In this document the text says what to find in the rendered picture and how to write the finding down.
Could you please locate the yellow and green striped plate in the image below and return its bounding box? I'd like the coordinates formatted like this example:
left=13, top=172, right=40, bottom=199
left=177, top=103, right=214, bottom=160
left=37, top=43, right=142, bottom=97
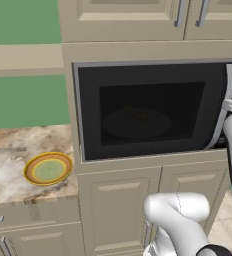
left=23, top=151, right=74, bottom=187

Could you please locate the beige upper cupboard door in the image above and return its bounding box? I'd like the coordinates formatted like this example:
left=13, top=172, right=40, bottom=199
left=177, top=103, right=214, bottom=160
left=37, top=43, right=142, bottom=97
left=57, top=0, right=190, bottom=43
left=183, top=0, right=232, bottom=41

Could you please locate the beige lower cupboard door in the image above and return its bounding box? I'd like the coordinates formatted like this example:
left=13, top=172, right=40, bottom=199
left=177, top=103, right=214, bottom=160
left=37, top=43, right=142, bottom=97
left=150, top=162, right=230, bottom=256
left=77, top=166, right=163, bottom=256

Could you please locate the grey lower cupboard handle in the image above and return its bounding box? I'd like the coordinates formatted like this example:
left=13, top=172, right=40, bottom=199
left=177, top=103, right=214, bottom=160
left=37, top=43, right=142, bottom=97
left=143, top=220, right=151, bottom=250

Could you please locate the round plate inside microwave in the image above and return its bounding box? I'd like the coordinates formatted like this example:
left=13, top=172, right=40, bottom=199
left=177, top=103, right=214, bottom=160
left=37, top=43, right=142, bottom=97
left=102, top=108, right=173, bottom=140

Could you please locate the black microwave oven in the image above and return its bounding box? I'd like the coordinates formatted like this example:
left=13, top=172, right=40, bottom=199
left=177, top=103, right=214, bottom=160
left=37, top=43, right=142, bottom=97
left=72, top=59, right=232, bottom=163

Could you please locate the grey microwave door handle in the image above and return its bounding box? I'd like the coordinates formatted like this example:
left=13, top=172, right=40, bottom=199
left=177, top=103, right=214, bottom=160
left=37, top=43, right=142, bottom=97
left=203, top=63, right=232, bottom=151

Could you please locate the yellow corn cob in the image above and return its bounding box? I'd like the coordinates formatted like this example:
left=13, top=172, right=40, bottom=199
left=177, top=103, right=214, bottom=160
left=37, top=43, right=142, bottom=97
left=123, top=105, right=149, bottom=123

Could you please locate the beige drawer front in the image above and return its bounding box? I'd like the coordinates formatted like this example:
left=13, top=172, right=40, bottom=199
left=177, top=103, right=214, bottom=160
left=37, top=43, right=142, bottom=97
left=0, top=198, right=81, bottom=233

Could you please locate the grey upper cupboard handle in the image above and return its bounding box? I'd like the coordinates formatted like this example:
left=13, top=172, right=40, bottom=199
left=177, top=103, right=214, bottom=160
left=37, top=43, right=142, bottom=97
left=194, top=0, right=211, bottom=28
left=173, top=0, right=188, bottom=28

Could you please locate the beige wall shelf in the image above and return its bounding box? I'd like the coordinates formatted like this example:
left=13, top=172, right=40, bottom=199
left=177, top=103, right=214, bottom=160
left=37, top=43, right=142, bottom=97
left=0, top=43, right=65, bottom=78

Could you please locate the beige counter cupboard door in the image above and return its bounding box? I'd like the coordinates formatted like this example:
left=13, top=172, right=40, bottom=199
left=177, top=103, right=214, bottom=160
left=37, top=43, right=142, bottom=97
left=0, top=222, right=86, bottom=256

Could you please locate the grey counter cupboard handle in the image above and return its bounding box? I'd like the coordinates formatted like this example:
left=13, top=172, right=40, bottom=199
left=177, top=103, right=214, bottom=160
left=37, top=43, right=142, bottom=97
left=0, top=235, right=12, bottom=256

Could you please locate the black microwave door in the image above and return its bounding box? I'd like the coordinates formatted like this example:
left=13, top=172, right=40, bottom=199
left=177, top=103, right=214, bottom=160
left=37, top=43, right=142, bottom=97
left=75, top=62, right=230, bottom=161

